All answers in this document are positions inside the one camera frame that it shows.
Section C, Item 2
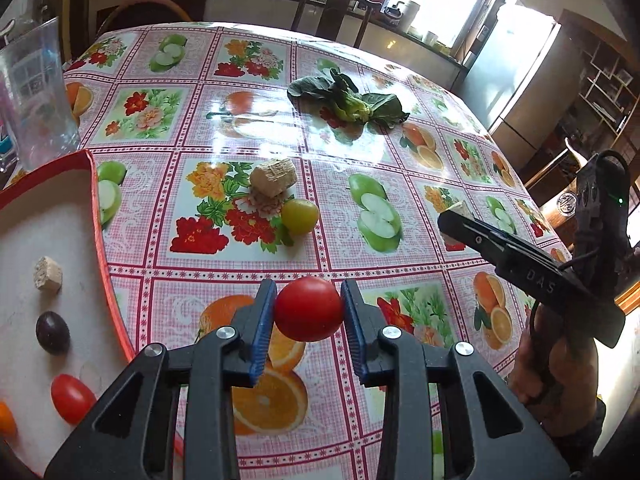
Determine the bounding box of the right hand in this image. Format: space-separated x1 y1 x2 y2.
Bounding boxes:
508 304 599 437

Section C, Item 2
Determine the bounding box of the green leafy vegetable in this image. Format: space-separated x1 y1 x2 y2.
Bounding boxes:
288 68 410 129

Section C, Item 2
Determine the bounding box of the yellow-green tomato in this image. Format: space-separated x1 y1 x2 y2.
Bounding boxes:
281 198 319 236

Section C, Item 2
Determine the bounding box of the wooden side chair right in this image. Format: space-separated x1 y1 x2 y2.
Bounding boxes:
518 136 587 230

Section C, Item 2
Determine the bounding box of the white cup on sill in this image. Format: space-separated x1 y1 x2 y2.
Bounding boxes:
398 0 421 34

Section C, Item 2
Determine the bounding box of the red tomato in tray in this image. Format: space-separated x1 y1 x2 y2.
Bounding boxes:
50 374 96 426

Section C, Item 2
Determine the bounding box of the round back wooden chair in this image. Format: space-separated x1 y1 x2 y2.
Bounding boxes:
96 0 192 37

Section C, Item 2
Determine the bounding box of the silver refrigerator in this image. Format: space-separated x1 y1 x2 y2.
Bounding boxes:
454 0 561 170

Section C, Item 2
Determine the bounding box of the orange mandarin middle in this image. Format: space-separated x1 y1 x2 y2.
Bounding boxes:
0 401 17 438

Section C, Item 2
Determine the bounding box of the clear glass mug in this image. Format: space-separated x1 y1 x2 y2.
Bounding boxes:
1 18 79 171

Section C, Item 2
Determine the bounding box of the red tomato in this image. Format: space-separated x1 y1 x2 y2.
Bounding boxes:
273 276 344 342
50 374 96 426

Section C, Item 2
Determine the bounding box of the floral fruit tablecloth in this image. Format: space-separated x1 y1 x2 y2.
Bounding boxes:
65 23 566 374

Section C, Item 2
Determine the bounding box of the wooden shelf cabinet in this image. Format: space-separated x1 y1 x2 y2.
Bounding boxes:
541 10 639 162

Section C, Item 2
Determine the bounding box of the dark purple plum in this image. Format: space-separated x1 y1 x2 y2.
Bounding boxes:
36 311 70 356

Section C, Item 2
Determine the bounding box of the dark wooden far chair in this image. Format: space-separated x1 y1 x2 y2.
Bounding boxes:
291 0 382 49

